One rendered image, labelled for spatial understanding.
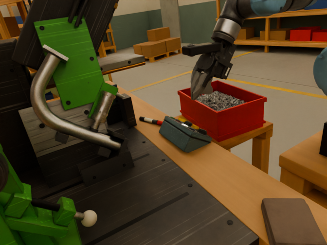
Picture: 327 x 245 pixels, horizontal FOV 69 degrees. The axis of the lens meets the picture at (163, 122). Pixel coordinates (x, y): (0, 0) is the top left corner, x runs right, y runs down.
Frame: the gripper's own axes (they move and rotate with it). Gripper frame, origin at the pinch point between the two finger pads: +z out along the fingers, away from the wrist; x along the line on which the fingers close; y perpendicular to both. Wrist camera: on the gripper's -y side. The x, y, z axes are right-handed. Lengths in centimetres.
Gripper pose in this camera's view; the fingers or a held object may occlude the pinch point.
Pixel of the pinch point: (192, 95)
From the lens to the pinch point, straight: 76.4
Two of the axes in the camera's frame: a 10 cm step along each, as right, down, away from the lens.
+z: -3.8, 9.1, 1.3
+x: -4.8, -3.2, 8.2
